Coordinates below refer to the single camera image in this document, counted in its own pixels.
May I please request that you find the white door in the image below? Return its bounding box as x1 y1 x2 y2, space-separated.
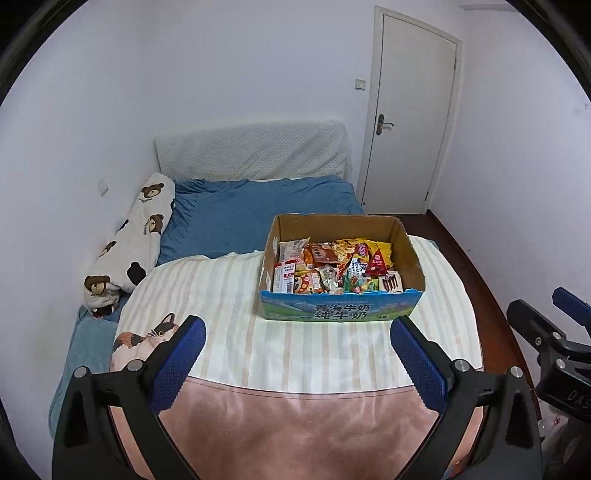
360 6 462 214

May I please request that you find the light blue quilt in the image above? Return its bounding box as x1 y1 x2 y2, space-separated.
48 302 122 439

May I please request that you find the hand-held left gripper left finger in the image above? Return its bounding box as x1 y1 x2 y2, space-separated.
52 315 207 480

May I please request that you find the bear print pillow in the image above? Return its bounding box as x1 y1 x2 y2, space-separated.
83 172 177 319

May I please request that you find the white padded headboard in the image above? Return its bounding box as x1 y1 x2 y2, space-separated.
154 121 350 182

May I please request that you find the blue green cardboard box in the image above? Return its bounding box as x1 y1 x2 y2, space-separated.
259 213 426 322

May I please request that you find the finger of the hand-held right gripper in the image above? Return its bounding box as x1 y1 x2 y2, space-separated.
506 299 570 365
553 286 591 330

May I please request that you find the pile of mixed snack packets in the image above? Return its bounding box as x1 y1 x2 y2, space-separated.
271 236 403 296

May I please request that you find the blue bed sheet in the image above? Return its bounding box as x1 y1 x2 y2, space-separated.
157 176 365 266

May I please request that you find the striped cream pink blanket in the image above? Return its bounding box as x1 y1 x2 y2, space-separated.
108 235 485 480

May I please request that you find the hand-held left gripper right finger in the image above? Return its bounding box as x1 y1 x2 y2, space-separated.
390 315 543 480

